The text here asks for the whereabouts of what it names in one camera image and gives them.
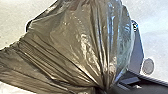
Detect grey plastic trash bag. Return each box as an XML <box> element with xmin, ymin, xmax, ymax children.
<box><xmin>0</xmin><ymin>0</ymin><xmax>136</xmax><ymax>94</ymax></box>

